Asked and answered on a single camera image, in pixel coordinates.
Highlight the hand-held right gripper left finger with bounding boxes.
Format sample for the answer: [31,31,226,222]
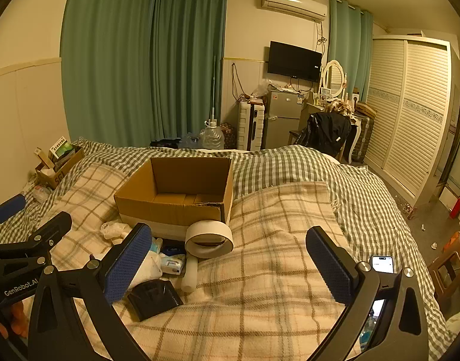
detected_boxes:
[27,223,155,361]

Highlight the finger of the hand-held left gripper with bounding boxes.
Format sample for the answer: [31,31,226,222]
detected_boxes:
[0,211,73,271]
[0,194,26,234]

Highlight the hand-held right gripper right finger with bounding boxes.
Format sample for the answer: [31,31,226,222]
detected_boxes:
[306,226,429,361]

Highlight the white tissue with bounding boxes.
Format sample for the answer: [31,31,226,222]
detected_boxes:
[101,221,135,240]

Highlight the black pouch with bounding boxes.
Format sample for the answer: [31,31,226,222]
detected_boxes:
[126,280,184,322]

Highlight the tissue packet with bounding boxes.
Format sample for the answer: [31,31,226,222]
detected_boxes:
[160,254,186,276]

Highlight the white foam tube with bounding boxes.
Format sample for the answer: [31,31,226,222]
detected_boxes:
[181,256,200,293]

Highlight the wide white tape roll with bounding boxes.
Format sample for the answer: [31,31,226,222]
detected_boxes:
[185,220,235,259]

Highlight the large cardboard box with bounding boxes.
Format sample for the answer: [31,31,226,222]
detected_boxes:
[113,157,234,238]

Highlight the person's left hand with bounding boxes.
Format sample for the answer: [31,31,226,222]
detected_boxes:
[0,296,28,341]

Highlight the clear plastic bag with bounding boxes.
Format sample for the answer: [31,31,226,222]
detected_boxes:
[32,186,52,204]
[250,80,270,100]

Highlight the small cardboard box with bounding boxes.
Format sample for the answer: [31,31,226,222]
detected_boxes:
[35,145,86,190]

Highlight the smartphone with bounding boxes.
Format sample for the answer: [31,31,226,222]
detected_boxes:
[359,255,396,351]

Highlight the beige slim carton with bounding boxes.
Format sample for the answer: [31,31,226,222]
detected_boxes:
[34,148,54,170]

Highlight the beige plaid blanket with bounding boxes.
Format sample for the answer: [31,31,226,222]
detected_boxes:
[50,163,369,361]

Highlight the green printed carton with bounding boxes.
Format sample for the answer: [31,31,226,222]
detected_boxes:
[50,137,73,160]

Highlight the green checked quilt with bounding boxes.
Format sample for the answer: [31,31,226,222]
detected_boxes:
[0,139,456,361]

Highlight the brown wooden stool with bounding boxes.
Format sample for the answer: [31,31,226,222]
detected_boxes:
[427,250,460,305]

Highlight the teal and orange stool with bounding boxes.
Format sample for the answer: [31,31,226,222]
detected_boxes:
[442,231,460,257]

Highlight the dark wooden chair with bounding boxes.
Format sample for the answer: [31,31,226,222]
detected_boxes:
[289,130,309,147]

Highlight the black jacket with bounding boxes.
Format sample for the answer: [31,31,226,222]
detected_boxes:
[299,112,351,156]

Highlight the dark brown suitcase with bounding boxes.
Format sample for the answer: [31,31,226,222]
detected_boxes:
[352,115,375,159]

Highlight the silver small fridge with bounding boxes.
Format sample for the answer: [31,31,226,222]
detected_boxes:
[264,89,305,149]

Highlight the large clear water jug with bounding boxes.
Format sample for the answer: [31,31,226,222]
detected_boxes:
[199,119,225,150]

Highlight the brown fluffy item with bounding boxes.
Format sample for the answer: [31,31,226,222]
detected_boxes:
[327,100,356,115]

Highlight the white ribbed suitcase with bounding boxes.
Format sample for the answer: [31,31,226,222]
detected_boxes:
[236,101,266,152]

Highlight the flat cardboard piece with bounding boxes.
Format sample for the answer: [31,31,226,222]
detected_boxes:
[355,101,377,119]

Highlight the dark patterned bag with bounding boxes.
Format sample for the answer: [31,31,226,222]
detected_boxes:
[218,122,238,149]

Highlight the wide green curtain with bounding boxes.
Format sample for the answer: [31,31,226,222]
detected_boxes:
[61,0,157,149]

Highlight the white louvred wardrobe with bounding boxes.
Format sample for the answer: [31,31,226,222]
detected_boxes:
[365,35,452,207]

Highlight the oval white mirror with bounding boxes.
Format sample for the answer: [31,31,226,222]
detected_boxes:
[320,60,347,96]

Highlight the thin white pole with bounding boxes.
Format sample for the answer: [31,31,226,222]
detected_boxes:
[211,56,217,121]

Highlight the narrow green curtain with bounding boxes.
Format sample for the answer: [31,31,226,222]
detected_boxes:
[151,0,228,145]

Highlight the light green curtain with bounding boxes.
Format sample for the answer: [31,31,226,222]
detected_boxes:
[327,0,373,100]

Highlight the white air conditioner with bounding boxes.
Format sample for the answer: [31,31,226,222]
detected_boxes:
[260,0,328,21]

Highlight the hanging wall cables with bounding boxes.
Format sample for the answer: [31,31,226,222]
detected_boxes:
[232,62,249,102]

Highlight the black wall television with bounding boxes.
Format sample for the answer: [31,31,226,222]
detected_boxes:
[267,41,323,82]

